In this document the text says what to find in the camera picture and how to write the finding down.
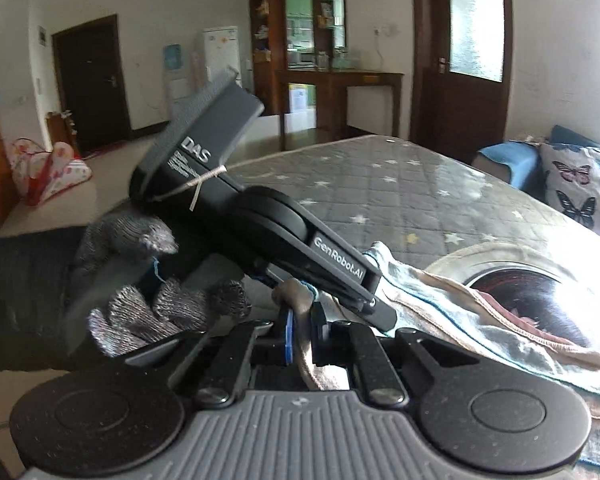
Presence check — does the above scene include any grey quilted star mattress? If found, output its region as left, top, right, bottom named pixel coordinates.
left=200, top=134, right=600, bottom=311

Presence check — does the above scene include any wooden door with frosted glass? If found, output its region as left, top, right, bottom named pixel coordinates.
left=411, top=0, right=513, bottom=161

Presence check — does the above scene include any white refrigerator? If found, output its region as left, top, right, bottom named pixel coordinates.
left=196, top=25, right=243, bottom=96

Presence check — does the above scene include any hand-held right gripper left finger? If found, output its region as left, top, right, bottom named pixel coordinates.
left=125, top=307, right=297, bottom=408

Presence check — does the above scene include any white water dispenser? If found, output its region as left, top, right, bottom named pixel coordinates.
left=162, top=42, right=193, bottom=111

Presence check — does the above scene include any white box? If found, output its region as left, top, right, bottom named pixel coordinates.
left=286, top=82, right=317, bottom=116

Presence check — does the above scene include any wooden shelf cabinet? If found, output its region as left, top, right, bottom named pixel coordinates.
left=247, top=0, right=347, bottom=116

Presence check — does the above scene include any light blue patterned garment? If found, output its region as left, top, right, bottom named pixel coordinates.
left=279, top=240, right=600, bottom=478

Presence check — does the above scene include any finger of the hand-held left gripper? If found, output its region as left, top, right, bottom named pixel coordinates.
left=267, top=224, right=399, bottom=334

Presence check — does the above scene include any red white play tent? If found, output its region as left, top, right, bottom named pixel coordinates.
left=5, top=137, right=93, bottom=207

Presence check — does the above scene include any wooden side table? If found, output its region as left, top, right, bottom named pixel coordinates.
left=274, top=69, right=406, bottom=150

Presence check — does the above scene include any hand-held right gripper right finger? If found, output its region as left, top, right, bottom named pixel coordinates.
left=310, top=302, right=481, bottom=407

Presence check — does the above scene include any person's left hand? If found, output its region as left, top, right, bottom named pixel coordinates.
left=72, top=212, right=253, bottom=358

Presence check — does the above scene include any dark wooden entrance door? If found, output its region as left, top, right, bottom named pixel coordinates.
left=51, top=15, right=133, bottom=158

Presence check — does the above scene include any butterfly print pillow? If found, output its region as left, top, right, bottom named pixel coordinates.
left=537, top=141, right=600, bottom=248

